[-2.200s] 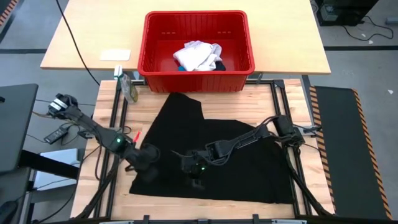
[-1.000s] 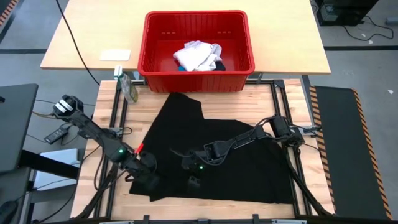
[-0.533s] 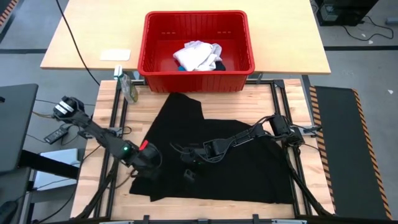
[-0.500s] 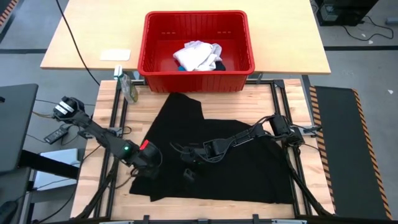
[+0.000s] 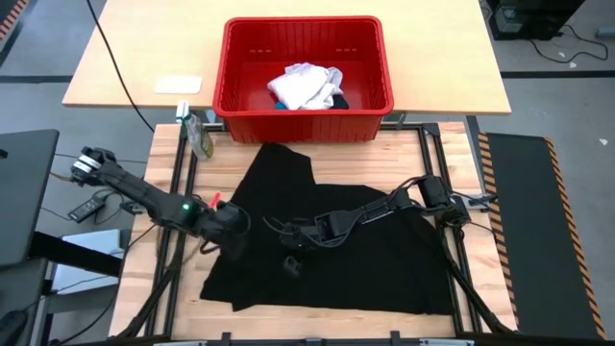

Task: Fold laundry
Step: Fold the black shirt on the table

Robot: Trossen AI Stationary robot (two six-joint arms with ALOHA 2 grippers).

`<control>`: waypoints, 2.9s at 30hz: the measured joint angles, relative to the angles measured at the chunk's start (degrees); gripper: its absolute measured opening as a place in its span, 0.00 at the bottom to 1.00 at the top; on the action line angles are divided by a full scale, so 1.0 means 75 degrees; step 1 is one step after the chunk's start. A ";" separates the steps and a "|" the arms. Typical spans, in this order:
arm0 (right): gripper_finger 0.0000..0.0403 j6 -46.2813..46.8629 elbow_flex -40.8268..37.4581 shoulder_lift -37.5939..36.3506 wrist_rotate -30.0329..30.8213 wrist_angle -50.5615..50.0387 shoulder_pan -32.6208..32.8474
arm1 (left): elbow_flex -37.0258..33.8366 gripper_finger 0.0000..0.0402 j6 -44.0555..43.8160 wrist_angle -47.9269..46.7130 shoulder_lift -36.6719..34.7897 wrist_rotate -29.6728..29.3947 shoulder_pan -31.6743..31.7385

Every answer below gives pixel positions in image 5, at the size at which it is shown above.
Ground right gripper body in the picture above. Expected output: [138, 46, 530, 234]
[278, 218, 333, 254]

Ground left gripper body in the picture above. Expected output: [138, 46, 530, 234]
[197, 202, 252, 257]

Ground black t-shirt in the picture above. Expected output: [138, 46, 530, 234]
[199, 142, 455, 316]

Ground white t-shirt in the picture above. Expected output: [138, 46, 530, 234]
[266, 62, 345, 111]

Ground red plastic laundry basket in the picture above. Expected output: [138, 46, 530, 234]
[212, 15, 395, 144]

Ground Simple Green spray bottle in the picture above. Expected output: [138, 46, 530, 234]
[175, 99, 215, 161]

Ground white box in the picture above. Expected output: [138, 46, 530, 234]
[50, 229, 124, 295]

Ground black remote control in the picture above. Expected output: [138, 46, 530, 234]
[67, 195, 107, 223]

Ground white rectangular plate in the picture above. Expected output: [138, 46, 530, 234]
[154, 75, 204, 95]

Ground beige wooden desk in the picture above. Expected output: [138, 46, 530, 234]
[61, 0, 512, 116]

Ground black mat hazard stripes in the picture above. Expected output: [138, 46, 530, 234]
[478, 132, 607, 341]
[0, 0, 30, 42]

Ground black aluminium rig frame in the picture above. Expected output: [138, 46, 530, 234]
[112, 122, 520, 346]

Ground long black cable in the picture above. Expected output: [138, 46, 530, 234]
[85, 0, 155, 134]

